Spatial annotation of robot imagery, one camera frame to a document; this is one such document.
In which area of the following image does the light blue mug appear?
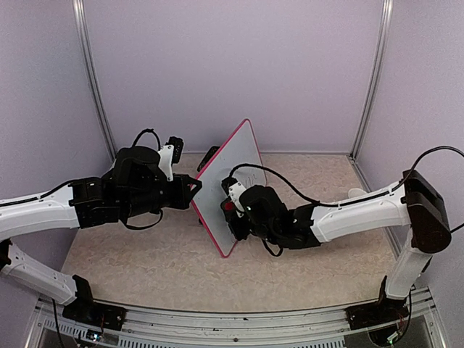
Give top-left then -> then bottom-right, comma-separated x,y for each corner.
348,188 -> 367,199

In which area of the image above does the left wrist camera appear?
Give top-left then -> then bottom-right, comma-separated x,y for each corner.
158,136 -> 184,181

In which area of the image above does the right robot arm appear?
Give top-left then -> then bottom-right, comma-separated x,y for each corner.
220,170 -> 452,322

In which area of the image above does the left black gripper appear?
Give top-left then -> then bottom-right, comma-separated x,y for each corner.
122,174 -> 202,219

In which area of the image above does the front aluminium rail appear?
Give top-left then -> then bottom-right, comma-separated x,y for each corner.
25,288 -> 447,348

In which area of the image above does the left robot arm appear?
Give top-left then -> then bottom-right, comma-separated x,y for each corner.
1,144 -> 202,323

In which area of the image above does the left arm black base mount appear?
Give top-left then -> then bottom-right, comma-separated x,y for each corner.
62,275 -> 126,331

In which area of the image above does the pink framed whiteboard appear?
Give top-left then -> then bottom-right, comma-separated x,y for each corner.
192,119 -> 262,258

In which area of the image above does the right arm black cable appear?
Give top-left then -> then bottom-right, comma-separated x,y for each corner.
228,146 -> 464,233

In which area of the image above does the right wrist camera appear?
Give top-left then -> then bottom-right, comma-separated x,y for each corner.
220,177 -> 246,216

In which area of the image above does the aluminium frame post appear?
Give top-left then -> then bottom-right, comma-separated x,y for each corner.
72,0 -> 117,160
350,0 -> 394,162

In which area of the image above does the red whiteboard eraser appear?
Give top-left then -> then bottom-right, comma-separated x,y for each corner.
223,201 -> 235,211

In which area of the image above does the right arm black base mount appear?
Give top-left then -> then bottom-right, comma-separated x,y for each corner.
345,275 -> 410,330

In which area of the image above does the right aluminium frame post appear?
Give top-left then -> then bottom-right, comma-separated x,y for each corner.
350,0 -> 394,162

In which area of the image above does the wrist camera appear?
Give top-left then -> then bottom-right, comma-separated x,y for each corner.
158,136 -> 184,181
220,177 -> 246,216

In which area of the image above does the left aluminium frame post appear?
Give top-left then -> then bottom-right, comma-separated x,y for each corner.
72,0 -> 117,160

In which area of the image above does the black floral square plate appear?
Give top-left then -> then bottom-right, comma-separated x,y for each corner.
196,146 -> 220,173

